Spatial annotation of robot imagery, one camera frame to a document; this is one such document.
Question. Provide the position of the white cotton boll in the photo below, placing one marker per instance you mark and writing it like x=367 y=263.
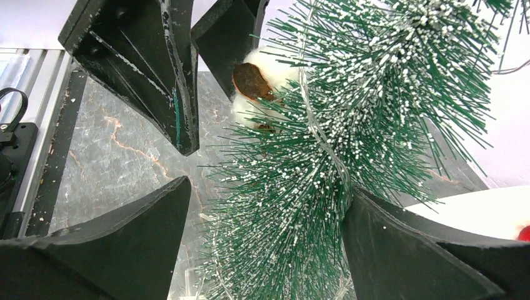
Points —
x=262 y=74

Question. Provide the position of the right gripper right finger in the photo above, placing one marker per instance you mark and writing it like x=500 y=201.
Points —
x=394 y=253

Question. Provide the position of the small frosted christmas tree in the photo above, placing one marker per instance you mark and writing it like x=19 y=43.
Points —
x=375 y=80

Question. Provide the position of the white plastic tray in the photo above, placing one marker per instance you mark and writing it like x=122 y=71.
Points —
x=497 y=213

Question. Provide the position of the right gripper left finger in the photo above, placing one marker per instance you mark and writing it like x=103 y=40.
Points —
x=127 y=253

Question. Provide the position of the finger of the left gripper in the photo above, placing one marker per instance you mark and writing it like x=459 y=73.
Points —
x=141 y=51
x=225 y=34

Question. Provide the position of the red glitter bauble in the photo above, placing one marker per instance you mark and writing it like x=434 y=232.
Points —
x=524 y=234

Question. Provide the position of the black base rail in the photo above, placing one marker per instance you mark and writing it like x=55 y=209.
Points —
x=54 y=88

